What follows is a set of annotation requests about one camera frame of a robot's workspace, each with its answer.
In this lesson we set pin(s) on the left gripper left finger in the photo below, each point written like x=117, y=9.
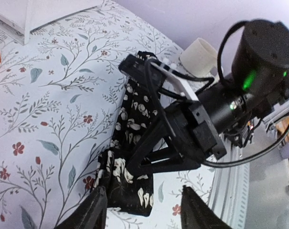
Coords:
x=91, y=213

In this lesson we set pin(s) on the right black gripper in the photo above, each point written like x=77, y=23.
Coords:
x=196, y=139

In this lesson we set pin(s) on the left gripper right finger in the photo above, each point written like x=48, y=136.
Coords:
x=195, y=213

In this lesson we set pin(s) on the black white floral tie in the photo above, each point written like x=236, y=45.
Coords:
x=125, y=192

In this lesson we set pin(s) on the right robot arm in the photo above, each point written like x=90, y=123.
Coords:
x=258, y=80

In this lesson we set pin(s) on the cream ceramic mug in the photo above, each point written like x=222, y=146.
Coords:
x=199, y=58

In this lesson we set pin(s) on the floral table mat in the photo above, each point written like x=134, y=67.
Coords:
x=60, y=95

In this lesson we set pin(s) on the white shelf black top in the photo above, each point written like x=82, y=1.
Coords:
x=19, y=17

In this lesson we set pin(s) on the front metal rail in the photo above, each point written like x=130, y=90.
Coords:
x=254, y=195

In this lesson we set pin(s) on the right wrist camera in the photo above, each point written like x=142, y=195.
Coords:
x=165, y=79

